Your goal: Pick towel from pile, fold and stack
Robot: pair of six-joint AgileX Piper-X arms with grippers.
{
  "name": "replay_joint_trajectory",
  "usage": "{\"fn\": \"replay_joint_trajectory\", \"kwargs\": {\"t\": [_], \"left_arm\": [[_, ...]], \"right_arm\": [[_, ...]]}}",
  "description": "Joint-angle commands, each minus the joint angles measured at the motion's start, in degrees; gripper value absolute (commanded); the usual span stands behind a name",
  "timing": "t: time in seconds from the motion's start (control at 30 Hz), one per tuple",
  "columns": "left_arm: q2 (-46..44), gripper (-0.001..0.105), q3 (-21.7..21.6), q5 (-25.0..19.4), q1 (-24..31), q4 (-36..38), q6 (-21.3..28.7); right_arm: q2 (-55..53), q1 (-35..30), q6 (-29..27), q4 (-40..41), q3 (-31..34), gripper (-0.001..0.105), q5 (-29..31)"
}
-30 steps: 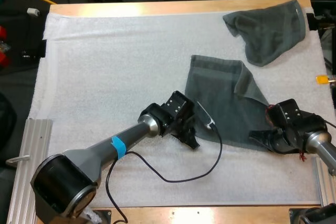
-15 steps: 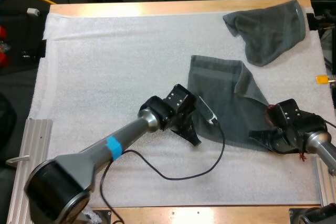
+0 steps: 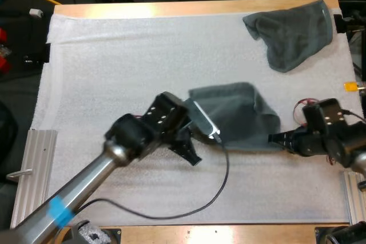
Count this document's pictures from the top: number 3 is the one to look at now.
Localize dark table clamp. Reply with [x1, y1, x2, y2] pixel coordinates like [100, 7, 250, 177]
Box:
[332, 13, 349, 35]

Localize orange clip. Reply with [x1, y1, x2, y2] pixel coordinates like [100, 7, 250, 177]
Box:
[343, 82, 360, 93]

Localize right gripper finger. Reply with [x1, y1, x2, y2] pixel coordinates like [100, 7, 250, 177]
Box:
[268, 130, 297, 151]

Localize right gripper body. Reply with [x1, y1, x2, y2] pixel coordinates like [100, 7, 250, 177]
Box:
[292, 98, 349, 158]

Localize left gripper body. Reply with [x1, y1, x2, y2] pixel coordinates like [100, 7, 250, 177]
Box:
[141, 91, 192, 143]

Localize thin black cable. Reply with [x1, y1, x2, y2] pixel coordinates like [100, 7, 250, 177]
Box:
[341, 109, 366, 122]

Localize ribbed aluminium rail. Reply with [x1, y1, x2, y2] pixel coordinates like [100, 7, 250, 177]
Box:
[341, 170, 366, 225]
[9, 129, 58, 229]

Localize black camera cable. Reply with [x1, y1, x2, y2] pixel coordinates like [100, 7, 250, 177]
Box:
[74, 136, 230, 219]

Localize grey-green towel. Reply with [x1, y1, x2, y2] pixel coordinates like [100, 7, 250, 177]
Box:
[188, 81, 283, 153]
[242, 0, 335, 74]

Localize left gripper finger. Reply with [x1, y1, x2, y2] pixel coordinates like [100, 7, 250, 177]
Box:
[168, 130, 203, 167]

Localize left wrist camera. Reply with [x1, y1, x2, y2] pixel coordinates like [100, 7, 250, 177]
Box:
[182, 98, 222, 142]

